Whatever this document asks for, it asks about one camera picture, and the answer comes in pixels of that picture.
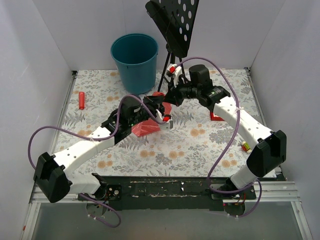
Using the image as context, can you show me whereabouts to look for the red plastic trash bag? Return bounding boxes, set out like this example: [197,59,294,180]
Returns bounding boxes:
[131,91,172,137]

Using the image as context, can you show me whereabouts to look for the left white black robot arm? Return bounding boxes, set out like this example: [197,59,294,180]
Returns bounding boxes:
[33,94,173,203]

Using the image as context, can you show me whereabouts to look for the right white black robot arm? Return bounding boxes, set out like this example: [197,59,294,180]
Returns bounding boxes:
[164,64,287,199]

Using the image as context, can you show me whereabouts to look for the teal plastic trash bin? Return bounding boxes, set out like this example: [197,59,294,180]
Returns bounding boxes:
[110,33,159,95]

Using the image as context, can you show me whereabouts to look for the red toy calculator block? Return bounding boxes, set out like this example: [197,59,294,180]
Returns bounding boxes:
[210,112,224,121]

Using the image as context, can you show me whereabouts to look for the floral patterned table mat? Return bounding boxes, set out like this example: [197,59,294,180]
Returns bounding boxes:
[62,70,249,177]

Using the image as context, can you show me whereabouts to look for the black perforated music stand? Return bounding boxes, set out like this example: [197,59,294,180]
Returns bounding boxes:
[145,0,199,91]

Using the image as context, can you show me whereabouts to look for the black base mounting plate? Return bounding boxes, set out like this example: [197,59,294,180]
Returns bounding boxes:
[77,176,257,212]

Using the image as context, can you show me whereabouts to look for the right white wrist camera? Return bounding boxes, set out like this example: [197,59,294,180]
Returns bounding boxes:
[166,63,182,87]

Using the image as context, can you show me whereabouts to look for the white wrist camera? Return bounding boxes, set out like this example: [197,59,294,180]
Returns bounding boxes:
[156,109,174,131]
[166,63,182,87]

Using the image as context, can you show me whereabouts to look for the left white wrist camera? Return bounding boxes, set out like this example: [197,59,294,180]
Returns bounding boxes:
[156,109,174,131]

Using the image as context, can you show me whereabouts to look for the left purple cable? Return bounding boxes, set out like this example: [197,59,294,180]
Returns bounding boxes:
[27,94,167,228]

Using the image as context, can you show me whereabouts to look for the purple cable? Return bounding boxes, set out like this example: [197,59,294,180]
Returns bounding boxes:
[27,94,167,228]
[174,56,263,218]

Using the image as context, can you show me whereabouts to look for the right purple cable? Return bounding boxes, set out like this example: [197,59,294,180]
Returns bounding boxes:
[174,56,263,218]

